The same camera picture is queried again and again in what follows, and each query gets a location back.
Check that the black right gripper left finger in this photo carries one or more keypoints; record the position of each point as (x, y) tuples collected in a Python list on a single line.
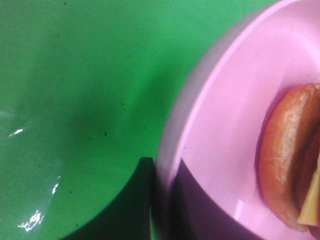
[(127, 217)]

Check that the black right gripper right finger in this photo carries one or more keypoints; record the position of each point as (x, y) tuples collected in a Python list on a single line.
[(195, 216)]

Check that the pink round plate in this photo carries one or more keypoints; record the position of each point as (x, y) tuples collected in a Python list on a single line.
[(217, 120)]

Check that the burger with cheese and lettuce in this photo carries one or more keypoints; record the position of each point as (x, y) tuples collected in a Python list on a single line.
[(288, 167)]

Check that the clear tape piece right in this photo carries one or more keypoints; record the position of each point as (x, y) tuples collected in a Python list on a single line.
[(30, 168)]

